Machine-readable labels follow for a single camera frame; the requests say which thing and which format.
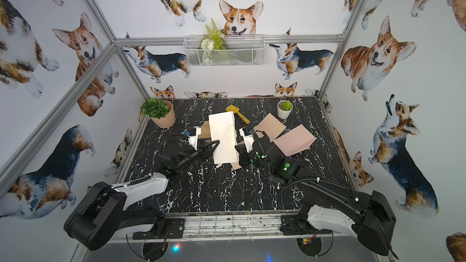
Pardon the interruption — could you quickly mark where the cream letter paper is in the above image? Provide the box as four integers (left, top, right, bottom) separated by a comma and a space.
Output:
254, 114, 286, 141
231, 163, 241, 170

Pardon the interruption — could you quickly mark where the brown kraft envelope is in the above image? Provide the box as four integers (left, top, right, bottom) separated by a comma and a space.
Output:
199, 121, 211, 139

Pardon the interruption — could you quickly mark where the white envelope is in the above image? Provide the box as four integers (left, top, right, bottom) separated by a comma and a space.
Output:
209, 112, 239, 165

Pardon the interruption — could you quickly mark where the pink envelope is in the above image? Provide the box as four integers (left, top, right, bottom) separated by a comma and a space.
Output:
273, 124, 317, 157

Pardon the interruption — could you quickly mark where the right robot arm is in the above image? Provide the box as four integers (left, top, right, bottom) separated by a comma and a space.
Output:
235, 126, 396, 256

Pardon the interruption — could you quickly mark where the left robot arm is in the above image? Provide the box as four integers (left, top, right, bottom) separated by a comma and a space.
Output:
64, 140, 220, 251

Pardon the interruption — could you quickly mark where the yellow toy shovel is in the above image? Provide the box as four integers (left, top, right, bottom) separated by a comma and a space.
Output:
226, 105, 251, 125

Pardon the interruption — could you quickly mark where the small plant in white pot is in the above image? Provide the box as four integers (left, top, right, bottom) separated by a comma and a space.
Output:
277, 100, 294, 120

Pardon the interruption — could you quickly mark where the green plant in terracotta pot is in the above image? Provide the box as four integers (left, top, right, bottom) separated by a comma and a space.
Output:
140, 98, 176, 129

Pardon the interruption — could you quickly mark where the fern and white flower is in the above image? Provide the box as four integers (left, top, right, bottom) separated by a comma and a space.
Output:
200, 19, 228, 66

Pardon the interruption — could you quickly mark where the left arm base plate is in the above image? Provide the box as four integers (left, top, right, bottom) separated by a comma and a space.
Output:
132, 218, 185, 240

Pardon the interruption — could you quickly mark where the aluminium front rail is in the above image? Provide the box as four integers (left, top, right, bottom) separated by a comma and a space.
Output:
98, 207, 356, 247

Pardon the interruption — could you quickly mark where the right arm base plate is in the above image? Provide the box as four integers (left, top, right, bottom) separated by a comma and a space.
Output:
280, 215, 332, 236

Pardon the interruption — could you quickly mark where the white wire basket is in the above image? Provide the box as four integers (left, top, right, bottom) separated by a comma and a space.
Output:
183, 35, 265, 67

